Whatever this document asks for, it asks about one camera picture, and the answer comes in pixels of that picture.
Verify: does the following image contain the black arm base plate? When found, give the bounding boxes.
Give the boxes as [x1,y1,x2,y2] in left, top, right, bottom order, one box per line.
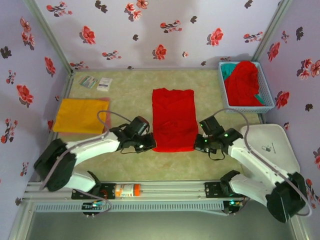
[204,181,224,199]
[70,182,116,201]

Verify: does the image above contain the white paper tag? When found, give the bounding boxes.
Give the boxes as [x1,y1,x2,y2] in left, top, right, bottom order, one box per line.
[96,77,114,92]

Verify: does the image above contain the aluminium frame post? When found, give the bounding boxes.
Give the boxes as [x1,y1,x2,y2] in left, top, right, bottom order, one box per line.
[251,0,294,64]
[23,0,75,74]

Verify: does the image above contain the folded yellow t-shirt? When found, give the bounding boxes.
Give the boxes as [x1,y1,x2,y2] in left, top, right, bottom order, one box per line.
[52,97,111,135]

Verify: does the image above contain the thin black camera cable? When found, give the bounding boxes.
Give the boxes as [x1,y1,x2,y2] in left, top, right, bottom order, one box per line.
[207,147,226,162]
[119,145,141,155]

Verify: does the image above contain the blue perforated plastic basket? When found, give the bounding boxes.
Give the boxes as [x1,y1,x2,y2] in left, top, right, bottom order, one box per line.
[217,60,276,115]

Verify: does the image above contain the red t-shirt with cartoon print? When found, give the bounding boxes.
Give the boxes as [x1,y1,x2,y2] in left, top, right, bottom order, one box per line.
[151,87,200,154]

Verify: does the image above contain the orange-white label on rail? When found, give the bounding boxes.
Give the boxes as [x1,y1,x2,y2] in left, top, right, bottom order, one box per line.
[114,183,141,199]

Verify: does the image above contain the grey right arm cable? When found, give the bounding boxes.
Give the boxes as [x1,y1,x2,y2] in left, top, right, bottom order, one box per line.
[213,107,314,218]

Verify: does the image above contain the teal t-shirt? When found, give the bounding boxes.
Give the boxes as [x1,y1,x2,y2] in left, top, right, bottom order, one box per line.
[221,62,266,107]

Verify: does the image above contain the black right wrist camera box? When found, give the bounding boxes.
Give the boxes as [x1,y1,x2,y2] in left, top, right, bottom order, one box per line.
[198,115,225,137]

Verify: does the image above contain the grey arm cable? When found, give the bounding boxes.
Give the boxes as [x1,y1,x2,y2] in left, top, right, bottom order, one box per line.
[39,110,132,191]
[213,107,314,218]

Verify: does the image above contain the grey slotted cable duct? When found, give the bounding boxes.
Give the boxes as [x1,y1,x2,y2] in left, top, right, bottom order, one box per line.
[33,201,225,214]

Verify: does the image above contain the grey left arm cable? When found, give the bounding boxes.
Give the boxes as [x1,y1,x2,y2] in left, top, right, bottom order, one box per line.
[39,110,132,191]

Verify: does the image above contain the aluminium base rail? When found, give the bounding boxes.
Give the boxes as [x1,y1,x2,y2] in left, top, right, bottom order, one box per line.
[24,180,248,201]

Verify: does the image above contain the white plastic tray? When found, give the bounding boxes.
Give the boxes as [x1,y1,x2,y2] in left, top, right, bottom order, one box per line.
[239,123,301,181]

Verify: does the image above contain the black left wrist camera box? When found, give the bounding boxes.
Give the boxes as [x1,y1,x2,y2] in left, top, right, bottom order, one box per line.
[128,115,150,136]

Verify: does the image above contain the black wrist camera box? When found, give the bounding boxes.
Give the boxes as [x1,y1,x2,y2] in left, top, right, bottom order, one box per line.
[198,115,225,137]
[128,115,150,136]

